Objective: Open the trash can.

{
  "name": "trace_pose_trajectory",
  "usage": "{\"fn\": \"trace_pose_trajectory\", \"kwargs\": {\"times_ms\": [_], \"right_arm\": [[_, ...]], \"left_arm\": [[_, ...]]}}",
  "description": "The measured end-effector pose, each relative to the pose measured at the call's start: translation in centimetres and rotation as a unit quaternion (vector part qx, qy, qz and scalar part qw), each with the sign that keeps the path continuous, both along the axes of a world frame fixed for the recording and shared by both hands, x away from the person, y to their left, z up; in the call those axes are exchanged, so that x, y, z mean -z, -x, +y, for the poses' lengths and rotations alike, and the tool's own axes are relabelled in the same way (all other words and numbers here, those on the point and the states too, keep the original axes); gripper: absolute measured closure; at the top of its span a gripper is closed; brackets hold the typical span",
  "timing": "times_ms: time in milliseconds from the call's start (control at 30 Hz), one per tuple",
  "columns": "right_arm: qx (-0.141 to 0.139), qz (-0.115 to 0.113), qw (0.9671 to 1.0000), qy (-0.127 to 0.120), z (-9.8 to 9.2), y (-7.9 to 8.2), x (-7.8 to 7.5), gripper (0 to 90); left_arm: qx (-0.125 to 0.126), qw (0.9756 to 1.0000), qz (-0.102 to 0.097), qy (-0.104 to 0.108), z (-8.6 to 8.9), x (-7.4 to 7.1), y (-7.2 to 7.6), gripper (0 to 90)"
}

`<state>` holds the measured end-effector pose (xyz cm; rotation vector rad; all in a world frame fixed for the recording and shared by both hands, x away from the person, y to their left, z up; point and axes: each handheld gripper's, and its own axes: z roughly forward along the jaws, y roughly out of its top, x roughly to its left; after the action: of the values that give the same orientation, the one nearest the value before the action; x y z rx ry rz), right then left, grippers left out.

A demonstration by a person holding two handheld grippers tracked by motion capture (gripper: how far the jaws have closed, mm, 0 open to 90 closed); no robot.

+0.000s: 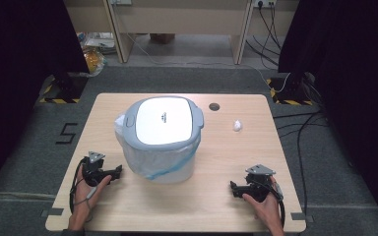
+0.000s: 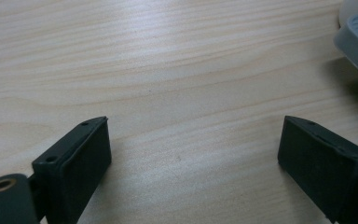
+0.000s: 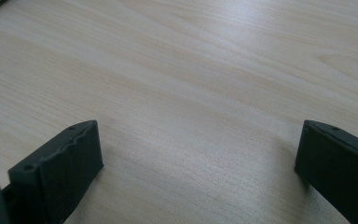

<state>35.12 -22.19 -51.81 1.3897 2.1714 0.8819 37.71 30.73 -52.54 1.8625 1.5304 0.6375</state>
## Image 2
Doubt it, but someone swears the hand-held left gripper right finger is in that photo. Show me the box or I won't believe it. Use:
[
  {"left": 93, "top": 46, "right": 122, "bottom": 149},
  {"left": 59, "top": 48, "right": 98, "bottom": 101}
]
[{"left": 277, "top": 115, "right": 358, "bottom": 224}]

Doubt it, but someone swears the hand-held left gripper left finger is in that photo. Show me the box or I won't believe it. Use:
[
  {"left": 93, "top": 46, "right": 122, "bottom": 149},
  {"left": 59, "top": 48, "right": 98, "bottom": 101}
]
[{"left": 31, "top": 116, "right": 113, "bottom": 224}]

